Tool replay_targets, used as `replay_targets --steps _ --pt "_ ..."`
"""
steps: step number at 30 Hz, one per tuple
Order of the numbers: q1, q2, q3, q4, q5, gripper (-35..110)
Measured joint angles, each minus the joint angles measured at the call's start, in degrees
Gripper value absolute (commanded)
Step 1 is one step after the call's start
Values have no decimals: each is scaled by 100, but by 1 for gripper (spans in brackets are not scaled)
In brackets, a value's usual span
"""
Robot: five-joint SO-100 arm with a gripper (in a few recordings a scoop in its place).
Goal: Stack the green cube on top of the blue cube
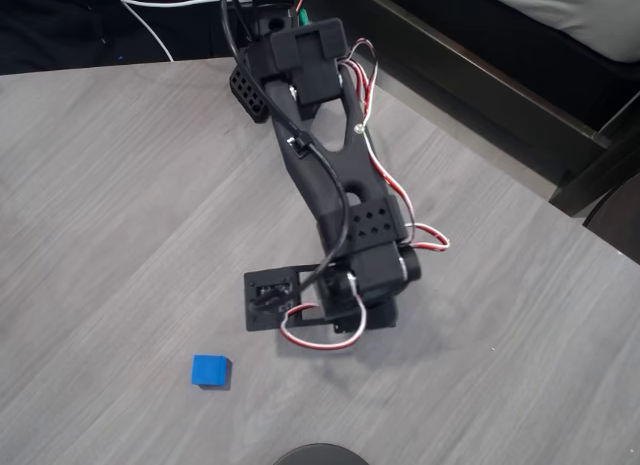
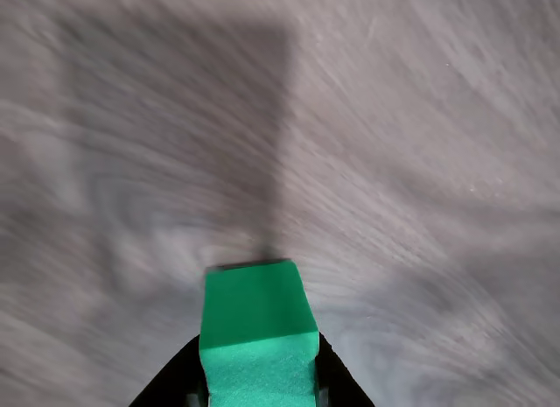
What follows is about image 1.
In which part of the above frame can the blue cube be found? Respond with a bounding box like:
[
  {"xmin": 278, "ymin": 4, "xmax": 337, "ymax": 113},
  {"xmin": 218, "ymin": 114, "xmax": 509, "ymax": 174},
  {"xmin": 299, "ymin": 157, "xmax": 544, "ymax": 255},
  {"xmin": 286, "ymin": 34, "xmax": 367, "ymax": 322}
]
[{"xmin": 190, "ymin": 353, "xmax": 233, "ymax": 390}]

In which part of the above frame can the dark round object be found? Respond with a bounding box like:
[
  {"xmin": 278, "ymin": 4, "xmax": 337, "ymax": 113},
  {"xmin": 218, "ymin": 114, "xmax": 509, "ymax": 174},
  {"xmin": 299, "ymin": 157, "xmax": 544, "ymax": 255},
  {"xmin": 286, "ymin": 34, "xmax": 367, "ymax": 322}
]
[{"xmin": 272, "ymin": 442, "xmax": 371, "ymax": 465}]

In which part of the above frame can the dark round chair edge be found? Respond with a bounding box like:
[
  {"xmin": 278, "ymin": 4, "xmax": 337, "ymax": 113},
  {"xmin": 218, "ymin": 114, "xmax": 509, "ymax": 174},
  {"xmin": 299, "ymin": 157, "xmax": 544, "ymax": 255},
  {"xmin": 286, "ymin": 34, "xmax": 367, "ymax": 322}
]
[{"xmin": 582, "ymin": 172, "xmax": 640, "ymax": 266}]

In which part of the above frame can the white mattress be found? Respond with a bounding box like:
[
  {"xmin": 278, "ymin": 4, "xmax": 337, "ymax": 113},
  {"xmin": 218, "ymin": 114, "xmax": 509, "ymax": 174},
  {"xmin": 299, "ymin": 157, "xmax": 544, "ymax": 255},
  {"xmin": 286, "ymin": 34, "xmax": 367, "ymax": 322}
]
[{"xmin": 472, "ymin": 0, "xmax": 640, "ymax": 64}]

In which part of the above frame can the red white servo wire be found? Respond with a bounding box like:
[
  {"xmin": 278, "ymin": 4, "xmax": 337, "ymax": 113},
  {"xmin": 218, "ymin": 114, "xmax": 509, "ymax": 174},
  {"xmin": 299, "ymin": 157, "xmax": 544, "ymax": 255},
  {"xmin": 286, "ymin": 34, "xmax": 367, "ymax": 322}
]
[
  {"xmin": 337, "ymin": 37, "xmax": 451, "ymax": 254},
  {"xmin": 278, "ymin": 277, "xmax": 370, "ymax": 355}
]

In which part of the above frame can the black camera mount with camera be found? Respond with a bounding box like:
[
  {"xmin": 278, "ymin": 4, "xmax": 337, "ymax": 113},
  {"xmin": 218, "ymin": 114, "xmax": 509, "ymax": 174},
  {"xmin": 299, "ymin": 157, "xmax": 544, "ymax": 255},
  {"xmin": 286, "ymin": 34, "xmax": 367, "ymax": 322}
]
[{"xmin": 243, "ymin": 265, "xmax": 329, "ymax": 334}]

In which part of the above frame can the black cable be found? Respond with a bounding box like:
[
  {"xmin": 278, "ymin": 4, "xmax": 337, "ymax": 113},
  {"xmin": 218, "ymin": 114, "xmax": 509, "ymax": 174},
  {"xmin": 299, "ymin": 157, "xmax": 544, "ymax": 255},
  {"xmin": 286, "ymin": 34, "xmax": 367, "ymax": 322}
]
[{"xmin": 219, "ymin": 0, "xmax": 351, "ymax": 311}]

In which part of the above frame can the dark wooden bed frame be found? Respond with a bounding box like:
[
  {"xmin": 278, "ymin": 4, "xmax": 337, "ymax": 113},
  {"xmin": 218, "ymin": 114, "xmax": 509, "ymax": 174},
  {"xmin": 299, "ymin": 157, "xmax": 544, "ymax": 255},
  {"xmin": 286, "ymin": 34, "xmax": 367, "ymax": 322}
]
[{"xmin": 344, "ymin": 0, "xmax": 640, "ymax": 219}]

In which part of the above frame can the white cable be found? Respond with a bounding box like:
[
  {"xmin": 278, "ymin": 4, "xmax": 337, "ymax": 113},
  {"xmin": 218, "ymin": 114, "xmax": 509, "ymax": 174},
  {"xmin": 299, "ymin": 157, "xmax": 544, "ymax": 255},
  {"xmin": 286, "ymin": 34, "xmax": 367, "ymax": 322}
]
[{"xmin": 120, "ymin": 0, "xmax": 256, "ymax": 63}]

